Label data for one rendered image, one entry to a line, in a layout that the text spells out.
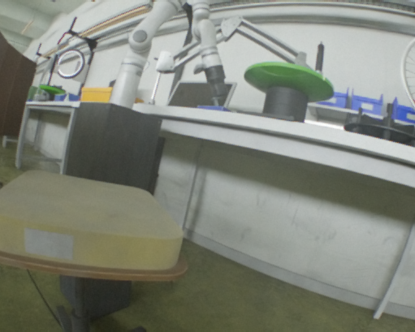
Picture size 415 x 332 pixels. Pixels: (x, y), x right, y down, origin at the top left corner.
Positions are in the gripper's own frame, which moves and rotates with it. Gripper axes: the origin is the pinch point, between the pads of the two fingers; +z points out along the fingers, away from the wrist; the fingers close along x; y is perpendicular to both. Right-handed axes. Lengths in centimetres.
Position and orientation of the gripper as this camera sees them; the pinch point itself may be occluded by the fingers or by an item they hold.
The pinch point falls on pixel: (218, 114)
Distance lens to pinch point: 89.3
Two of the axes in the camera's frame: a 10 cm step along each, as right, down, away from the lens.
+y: 9.5, -2.6, 1.8
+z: 2.4, 9.6, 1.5
